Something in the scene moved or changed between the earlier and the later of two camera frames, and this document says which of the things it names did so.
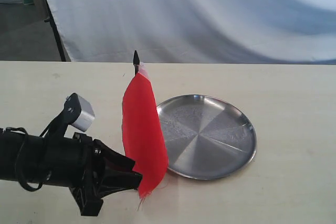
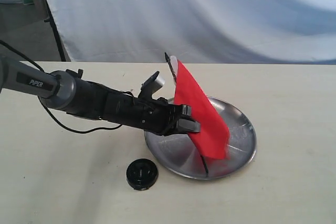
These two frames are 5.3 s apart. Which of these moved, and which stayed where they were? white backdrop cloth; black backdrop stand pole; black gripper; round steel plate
Moved: black gripper
Stayed: white backdrop cloth; black backdrop stand pole; round steel plate
